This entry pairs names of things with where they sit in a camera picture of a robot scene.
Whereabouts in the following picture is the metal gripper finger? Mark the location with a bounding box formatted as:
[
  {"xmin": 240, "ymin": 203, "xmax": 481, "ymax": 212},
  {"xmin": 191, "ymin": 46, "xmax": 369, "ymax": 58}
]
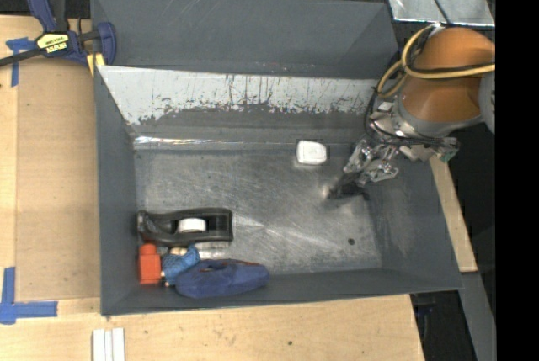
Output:
[
  {"xmin": 356, "ymin": 157, "xmax": 400, "ymax": 188},
  {"xmin": 341, "ymin": 140, "xmax": 379, "ymax": 177}
]

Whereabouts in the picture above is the white plastic box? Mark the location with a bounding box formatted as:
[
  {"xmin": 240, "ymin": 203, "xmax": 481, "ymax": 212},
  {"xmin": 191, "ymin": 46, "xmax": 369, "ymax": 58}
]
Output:
[{"xmin": 295, "ymin": 139, "xmax": 329, "ymax": 167}]

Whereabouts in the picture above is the grey metal bin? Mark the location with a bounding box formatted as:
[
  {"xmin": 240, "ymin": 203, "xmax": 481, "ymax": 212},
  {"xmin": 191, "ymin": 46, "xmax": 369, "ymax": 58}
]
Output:
[{"xmin": 88, "ymin": 0, "xmax": 465, "ymax": 316}]

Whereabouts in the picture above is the dark blue cloth pouch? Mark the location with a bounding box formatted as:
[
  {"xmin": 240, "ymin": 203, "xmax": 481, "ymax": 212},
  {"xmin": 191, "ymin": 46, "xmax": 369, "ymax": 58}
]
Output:
[{"xmin": 173, "ymin": 258, "xmax": 271, "ymax": 300}]

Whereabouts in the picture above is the black tape dispenser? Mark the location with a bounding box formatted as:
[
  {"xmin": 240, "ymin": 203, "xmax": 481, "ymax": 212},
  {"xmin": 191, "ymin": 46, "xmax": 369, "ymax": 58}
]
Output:
[{"xmin": 136, "ymin": 207, "xmax": 235, "ymax": 247}]

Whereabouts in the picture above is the light blue doll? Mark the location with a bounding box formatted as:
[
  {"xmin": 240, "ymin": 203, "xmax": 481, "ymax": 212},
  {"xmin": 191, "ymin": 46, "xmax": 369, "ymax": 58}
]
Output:
[{"xmin": 161, "ymin": 244, "xmax": 202, "ymax": 288}]

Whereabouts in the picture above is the orange-red block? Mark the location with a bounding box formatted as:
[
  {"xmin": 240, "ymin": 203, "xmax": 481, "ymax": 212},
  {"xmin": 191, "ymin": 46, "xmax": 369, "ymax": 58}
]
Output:
[{"xmin": 137, "ymin": 243, "xmax": 163, "ymax": 286}]

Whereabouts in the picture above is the pale wood board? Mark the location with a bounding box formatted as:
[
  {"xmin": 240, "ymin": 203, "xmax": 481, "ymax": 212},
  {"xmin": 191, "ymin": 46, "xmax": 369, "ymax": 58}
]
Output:
[{"xmin": 14, "ymin": 17, "xmax": 103, "ymax": 304}]

